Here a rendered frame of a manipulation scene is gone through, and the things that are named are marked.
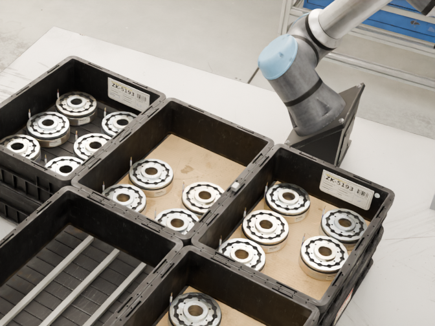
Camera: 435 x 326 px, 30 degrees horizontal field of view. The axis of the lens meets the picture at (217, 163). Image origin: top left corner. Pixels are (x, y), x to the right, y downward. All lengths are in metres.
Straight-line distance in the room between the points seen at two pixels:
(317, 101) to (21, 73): 0.91
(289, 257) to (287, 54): 0.55
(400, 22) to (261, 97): 1.34
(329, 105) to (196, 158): 0.37
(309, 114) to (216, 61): 1.81
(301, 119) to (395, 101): 1.74
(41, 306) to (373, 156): 1.06
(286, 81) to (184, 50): 1.89
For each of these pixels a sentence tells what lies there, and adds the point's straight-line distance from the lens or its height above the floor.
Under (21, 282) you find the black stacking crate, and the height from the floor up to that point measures 0.83.
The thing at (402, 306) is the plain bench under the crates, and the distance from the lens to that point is 1.92.
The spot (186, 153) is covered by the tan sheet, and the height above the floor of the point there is 0.83.
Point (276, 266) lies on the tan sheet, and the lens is 1.74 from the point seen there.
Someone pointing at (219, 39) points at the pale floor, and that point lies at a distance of 4.02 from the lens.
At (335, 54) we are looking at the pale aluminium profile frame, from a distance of 3.77.
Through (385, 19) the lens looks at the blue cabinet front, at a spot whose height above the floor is 0.37.
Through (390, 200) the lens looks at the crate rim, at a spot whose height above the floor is 0.93.
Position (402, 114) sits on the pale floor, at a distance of 3.73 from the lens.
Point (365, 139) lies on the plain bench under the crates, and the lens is 2.35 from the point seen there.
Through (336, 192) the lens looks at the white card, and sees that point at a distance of 1.88.
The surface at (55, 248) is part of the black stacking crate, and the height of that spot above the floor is 0.83.
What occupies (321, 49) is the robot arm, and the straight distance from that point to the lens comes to 2.15.
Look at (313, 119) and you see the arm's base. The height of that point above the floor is 0.87.
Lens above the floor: 2.09
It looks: 40 degrees down
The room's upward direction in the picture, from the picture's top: 7 degrees clockwise
